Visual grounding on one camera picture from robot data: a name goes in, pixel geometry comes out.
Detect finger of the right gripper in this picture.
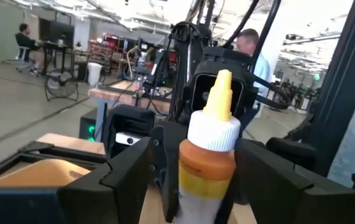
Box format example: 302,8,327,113
150,121,191,223

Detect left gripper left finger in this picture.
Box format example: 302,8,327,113
0,136,153,224

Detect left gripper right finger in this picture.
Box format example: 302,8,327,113
234,138,355,224

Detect yellow food coloring bottle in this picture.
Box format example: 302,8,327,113
173,68,242,224

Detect wooden table blue legs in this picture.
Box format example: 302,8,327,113
87,79,174,142

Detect black computer green light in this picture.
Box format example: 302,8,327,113
78,107,100,142

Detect white waste bin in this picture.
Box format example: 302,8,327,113
86,62,104,87

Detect orange plastic basket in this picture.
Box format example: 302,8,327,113
0,158,91,187

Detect red storage shelf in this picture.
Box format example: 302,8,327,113
88,32,134,68

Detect black floor fan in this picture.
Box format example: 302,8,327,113
44,68,80,103

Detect black office desk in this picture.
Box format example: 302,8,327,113
39,42,75,77

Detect black background machinery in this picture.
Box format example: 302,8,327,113
273,77,321,111

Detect black computer monitor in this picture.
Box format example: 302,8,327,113
47,21,76,47

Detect white office chair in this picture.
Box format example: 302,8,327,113
4,45,41,75

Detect person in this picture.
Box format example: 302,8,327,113
14,23,46,75
235,27,274,139

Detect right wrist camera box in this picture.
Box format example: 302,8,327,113
191,46,254,125

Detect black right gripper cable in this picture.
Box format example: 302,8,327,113
253,75,292,110

